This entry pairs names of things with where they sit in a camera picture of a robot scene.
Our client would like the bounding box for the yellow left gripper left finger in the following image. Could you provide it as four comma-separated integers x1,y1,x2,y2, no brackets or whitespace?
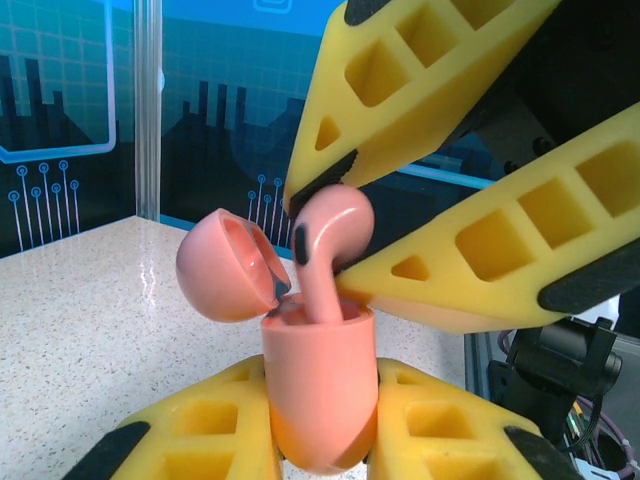
62,355,285,480

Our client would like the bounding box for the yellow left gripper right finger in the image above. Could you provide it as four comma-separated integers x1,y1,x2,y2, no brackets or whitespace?
369,357,591,480

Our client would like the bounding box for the pink earbud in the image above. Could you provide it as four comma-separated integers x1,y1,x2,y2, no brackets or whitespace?
292,184,376,326

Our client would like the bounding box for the pink earbud charging case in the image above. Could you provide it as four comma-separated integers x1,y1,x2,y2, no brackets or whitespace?
175,208,379,474

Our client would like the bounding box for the long aluminium base rail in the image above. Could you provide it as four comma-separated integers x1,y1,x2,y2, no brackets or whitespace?
463,329,501,407

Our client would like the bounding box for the blue printed enclosure panel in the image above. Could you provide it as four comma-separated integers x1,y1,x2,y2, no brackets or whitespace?
159,0,506,264
0,0,136,261

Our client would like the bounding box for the aluminium frame post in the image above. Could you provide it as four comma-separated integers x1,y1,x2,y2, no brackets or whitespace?
133,0,163,225

